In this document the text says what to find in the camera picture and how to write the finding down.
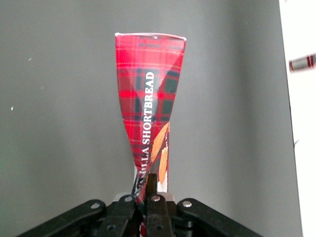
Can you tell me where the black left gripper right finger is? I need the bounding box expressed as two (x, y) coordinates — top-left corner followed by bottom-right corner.
(145, 174), (262, 237)

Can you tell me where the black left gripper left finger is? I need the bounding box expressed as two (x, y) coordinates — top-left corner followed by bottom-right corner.
(17, 194), (139, 237)

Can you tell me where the red and grey cylinder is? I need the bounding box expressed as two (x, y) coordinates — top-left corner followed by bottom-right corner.
(288, 52), (316, 74)

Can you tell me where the red tartan shortbread cookie box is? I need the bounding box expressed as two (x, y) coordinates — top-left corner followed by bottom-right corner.
(114, 32), (187, 237)

